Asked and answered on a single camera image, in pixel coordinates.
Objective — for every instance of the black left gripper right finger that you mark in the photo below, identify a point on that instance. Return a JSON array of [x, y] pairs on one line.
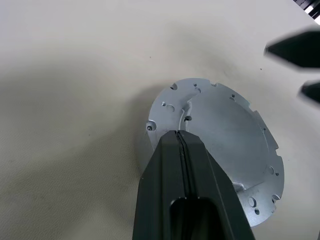
[[210, 175]]

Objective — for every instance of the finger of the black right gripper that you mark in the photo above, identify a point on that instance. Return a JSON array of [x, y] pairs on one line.
[[312, 93], [300, 50]]

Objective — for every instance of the silver round motor lid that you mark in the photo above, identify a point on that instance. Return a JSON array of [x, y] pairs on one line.
[[225, 130]]

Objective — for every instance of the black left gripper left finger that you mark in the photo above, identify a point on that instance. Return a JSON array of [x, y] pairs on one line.
[[157, 190]]

